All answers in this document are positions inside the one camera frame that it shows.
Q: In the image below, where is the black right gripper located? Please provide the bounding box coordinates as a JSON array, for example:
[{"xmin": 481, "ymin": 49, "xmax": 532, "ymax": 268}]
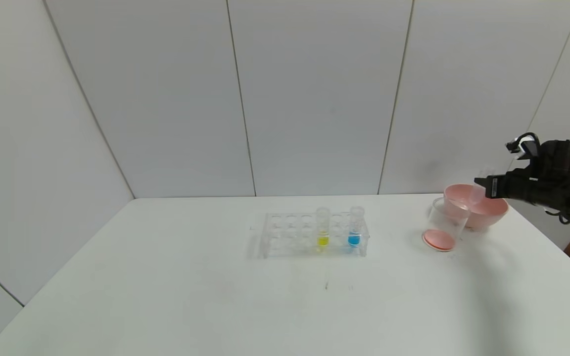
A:
[{"xmin": 474, "ymin": 168, "xmax": 531, "ymax": 201}]

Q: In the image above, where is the test tube with red pigment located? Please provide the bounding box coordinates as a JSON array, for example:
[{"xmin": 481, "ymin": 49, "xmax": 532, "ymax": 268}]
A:
[{"xmin": 468, "ymin": 167, "xmax": 494, "ymax": 206}]

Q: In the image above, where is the test tube with yellow pigment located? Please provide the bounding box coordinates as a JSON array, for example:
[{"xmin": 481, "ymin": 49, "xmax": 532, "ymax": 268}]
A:
[{"xmin": 316, "ymin": 207, "xmax": 331, "ymax": 248}]

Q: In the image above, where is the clear plastic beaker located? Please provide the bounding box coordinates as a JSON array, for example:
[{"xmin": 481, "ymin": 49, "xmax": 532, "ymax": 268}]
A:
[{"xmin": 423, "ymin": 197, "xmax": 470, "ymax": 253}]

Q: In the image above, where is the test tube with blue pigment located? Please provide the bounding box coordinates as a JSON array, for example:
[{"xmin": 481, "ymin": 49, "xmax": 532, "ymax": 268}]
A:
[{"xmin": 348, "ymin": 206, "xmax": 365, "ymax": 247}]

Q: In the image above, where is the clear acrylic test tube rack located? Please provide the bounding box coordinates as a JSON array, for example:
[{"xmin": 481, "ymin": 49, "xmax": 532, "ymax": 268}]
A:
[{"xmin": 260, "ymin": 212, "xmax": 370, "ymax": 259}]

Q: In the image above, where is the pink bowl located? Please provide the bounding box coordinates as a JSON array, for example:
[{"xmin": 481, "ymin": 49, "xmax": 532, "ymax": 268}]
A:
[{"xmin": 443, "ymin": 184, "xmax": 509, "ymax": 230}]

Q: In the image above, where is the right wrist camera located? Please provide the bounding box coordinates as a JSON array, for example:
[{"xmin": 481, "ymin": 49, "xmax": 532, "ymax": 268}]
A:
[{"xmin": 505, "ymin": 136, "xmax": 540, "ymax": 160}]

